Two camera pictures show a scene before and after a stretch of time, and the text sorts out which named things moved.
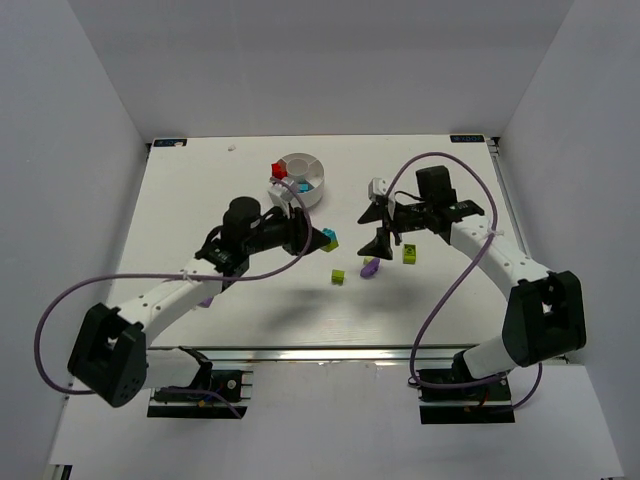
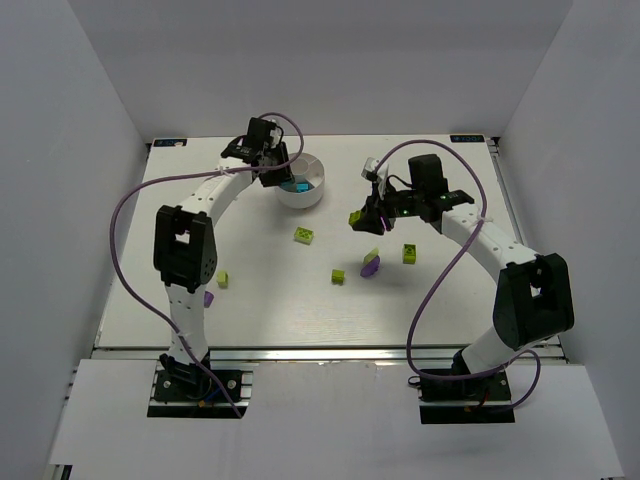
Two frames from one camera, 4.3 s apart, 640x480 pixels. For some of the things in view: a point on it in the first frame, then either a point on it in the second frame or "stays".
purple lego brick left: (206, 303) stays
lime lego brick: (333, 245) → (356, 216)
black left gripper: (300, 231) → (275, 172)
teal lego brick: (330, 233) → (288, 186)
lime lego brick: (409, 254) stays
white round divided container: (304, 167) stays
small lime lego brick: (337, 277) stays
